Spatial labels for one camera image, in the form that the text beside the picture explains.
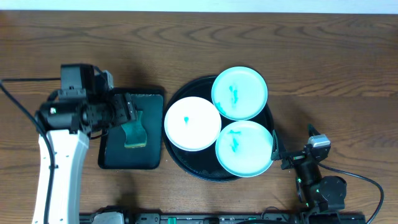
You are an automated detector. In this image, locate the mint plate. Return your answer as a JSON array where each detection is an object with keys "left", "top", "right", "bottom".
[
  {"left": 215, "top": 121, "right": 273, "bottom": 177},
  {"left": 211, "top": 67, "right": 268, "bottom": 121}
]

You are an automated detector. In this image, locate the white plate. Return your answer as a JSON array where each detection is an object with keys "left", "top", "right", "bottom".
[{"left": 164, "top": 96, "right": 221, "bottom": 152}]

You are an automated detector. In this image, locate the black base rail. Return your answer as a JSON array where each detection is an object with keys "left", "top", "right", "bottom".
[{"left": 79, "top": 206, "right": 366, "bottom": 224}]

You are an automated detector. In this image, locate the green yellow sponge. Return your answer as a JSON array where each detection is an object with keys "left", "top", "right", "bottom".
[{"left": 122, "top": 111, "right": 147, "bottom": 148}]

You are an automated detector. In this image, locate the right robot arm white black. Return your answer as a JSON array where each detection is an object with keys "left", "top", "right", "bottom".
[{"left": 271, "top": 125, "right": 346, "bottom": 213}]

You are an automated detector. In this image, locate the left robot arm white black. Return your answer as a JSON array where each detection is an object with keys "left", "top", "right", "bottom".
[{"left": 32, "top": 89, "right": 137, "bottom": 223}]

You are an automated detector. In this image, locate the black rectangular tray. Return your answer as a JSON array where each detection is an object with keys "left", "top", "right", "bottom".
[{"left": 98, "top": 88, "right": 164, "bottom": 169}]

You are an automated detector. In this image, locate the black round tray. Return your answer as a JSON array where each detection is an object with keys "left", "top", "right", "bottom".
[{"left": 164, "top": 76, "right": 274, "bottom": 182}]

